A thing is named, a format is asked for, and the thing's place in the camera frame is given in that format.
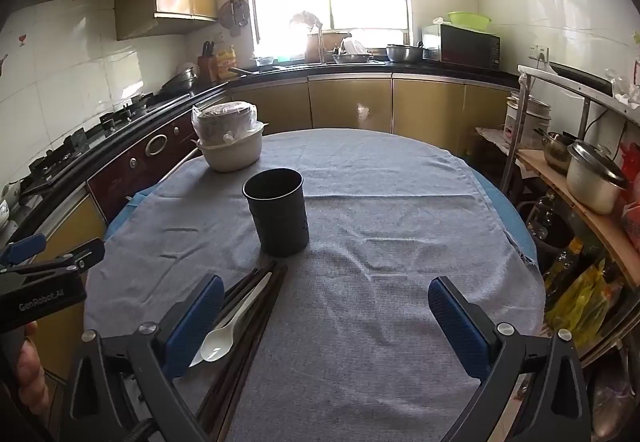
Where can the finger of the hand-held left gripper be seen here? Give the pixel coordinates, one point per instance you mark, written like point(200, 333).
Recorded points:
point(75, 256)
point(22, 248)

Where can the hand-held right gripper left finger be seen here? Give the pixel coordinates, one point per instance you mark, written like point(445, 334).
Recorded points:
point(195, 317)

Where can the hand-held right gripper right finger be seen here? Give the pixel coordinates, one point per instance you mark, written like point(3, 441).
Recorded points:
point(460, 322)

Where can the white plastic spoon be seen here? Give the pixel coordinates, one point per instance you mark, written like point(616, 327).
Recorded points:
point(215, 347)

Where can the pile of dark chopsticks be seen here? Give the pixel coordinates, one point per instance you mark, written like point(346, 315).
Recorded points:
point(257, 322)

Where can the black utensil holder cup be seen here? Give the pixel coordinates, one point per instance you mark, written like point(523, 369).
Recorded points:
point(280, 222)

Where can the person's left hand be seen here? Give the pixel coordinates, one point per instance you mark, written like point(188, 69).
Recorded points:
point(31, 367)

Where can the yellow base cabinet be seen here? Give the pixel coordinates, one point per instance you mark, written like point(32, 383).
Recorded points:
point(350, 104)
point(65, 222)

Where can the gas stove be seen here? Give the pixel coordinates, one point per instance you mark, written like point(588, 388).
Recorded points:
point(75, 141)

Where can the blue table cover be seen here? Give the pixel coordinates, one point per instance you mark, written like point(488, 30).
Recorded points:
point(505, 217)

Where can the cooking oil bottle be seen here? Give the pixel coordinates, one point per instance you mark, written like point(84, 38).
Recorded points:
point(562, 267)

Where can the yellow plastic bag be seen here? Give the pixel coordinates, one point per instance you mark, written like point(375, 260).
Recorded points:
point(575, 302)

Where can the dark red built-in oven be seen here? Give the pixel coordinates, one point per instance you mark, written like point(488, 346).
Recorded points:
point(145, 161)

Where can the grey tablecloth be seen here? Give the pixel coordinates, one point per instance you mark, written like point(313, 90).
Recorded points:
point(375, 232)

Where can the clear plastic bottle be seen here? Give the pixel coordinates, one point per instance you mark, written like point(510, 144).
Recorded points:
point(540, 217)

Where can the white plastic basin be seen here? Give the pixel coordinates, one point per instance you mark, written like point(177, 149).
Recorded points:
point(232, 154)

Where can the wooden storage shelf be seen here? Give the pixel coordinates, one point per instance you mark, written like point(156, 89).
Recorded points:
point(600, 229)

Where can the large lidded steel pot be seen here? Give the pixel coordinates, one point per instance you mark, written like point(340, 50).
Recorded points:
point(592, 187)

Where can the small steel pot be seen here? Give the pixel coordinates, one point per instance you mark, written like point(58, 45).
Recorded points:
point(557, 151)

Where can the bagged stack of bowls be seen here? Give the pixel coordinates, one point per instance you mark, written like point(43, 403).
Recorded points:
point(225, 121)

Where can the white rice cooker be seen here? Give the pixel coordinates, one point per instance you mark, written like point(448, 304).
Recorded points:
point(525, 121)

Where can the red plastic bag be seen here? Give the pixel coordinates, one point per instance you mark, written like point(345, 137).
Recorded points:
point(631, 166)

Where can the knife block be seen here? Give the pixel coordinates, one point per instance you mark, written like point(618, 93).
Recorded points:
point(206, 64)

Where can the yellow oil bottle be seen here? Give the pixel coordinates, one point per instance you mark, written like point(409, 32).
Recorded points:
point(226, 64)

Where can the black kitchen countertop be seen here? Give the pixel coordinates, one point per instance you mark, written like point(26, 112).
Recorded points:
point(380, 68)

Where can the black microwave oven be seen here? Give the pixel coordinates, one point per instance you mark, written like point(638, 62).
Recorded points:
point(465, 49)

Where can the black flat pan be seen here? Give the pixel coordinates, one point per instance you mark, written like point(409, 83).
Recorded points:
point(585, 79)

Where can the steel mixing basin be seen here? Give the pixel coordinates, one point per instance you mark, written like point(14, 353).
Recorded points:
point(405, 54)

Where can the white plastic bag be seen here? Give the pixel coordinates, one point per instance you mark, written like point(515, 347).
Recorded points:
point(625, 91)

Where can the steel basin with dishes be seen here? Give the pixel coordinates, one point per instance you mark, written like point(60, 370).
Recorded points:
point(352, 57)

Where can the round hanging board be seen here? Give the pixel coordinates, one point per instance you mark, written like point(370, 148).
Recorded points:
point(232, 14)

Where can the kitchen faucet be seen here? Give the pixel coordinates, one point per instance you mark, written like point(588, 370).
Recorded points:
point(321, 44)

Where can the green plastic basin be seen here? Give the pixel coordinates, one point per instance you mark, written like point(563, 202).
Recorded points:
point(470, 20)

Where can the brown wooden box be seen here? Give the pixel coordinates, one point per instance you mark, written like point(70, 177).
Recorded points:
point(335, 44)

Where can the cloth on faucet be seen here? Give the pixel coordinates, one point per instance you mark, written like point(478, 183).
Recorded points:
point(305, 18)

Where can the wall socket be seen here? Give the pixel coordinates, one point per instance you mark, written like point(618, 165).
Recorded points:
point(539, 52)

